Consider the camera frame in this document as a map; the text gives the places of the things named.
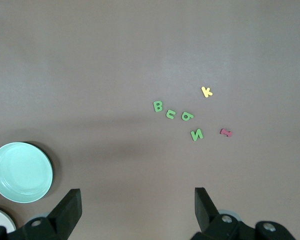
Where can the green foam letter n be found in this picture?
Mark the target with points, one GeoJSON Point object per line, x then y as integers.
{"type": "Point", "coordinates": [170, 114]}
{"type": "Point", "coordinates": [197, 135]}

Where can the yellow foam letter K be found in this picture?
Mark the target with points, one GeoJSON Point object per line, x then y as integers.
{"type": "Point", "coordinates": [206, 92]}

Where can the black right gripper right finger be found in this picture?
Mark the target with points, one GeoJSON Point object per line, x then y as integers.
{"type": "Point", "coordinates": [205, 215]}

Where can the red foam letter I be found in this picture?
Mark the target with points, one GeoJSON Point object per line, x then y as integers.
{"type": "Point", "coordinates": [226, 132]}

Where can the pale pink plate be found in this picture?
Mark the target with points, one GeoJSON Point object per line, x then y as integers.
{"type": "Point", "coordinates": [0, 217]}

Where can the light green plate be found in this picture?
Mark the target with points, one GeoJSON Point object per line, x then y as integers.
{"type": "Point", "coordinates": [20, 172]}

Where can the green foam letter B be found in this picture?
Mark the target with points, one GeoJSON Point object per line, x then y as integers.
{"type": "Point", "coordinates": [158, 106]}

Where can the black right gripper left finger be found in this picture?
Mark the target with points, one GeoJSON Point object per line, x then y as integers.
{"type": "Point", "coordinates": [65, 212]}

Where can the green foam letter a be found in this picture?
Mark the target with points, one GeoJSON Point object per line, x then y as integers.
{"type": "Point", "coordinates": [187, 116]}

